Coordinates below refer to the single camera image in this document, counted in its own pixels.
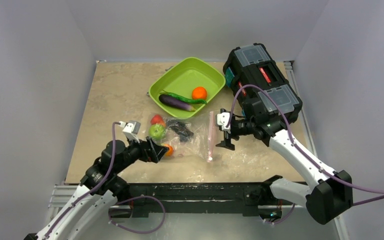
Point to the green plastic tray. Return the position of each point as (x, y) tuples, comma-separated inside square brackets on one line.
[(182, 79)]

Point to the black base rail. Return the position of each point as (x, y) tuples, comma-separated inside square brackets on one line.
[(249, 199)]

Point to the orange green fake mango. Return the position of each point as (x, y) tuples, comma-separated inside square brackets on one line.
[(170, 150)]

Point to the green fake bean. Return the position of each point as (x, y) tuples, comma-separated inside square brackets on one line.
[(185, 99)]

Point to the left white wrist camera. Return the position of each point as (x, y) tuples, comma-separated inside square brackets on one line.
[(131, 129)]

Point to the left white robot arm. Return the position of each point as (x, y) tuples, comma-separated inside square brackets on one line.
[(99, 189)]

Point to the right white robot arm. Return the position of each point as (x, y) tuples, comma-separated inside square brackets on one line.
[(326, 192)]

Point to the green fake fruit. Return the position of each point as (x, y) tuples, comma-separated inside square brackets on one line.
[(157, 131)]

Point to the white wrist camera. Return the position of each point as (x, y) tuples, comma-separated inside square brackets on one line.
[(131, 129), (222, 121)]

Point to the dark fake grape bunch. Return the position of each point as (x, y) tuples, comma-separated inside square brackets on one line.
[(181, 129)]

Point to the orange fake fruit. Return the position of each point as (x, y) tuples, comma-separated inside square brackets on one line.
[(199, 93)]

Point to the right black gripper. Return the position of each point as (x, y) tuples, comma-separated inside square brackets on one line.
[(231, 133)]

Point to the purple fake eggplant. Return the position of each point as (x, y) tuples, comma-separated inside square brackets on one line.
[(175, 103)]

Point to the black Delixi toolbox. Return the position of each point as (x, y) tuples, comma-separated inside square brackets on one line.
[(263, 93)]

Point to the clear zip top bag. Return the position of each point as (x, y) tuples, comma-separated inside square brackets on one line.
[(194, 136)]

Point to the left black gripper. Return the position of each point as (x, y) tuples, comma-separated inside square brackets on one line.
[(149, 150)]

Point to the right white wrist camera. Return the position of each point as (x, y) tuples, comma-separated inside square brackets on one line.
[(222, 121)]

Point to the red fake tomato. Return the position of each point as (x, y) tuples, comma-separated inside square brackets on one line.
[(157, 120)]

